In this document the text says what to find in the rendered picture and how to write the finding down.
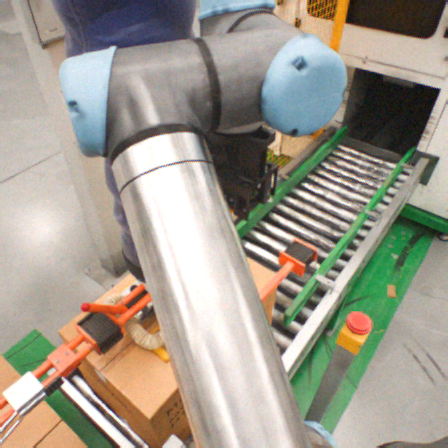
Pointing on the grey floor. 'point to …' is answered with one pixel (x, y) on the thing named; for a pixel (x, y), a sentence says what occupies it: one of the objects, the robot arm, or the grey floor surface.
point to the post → (347, 347)
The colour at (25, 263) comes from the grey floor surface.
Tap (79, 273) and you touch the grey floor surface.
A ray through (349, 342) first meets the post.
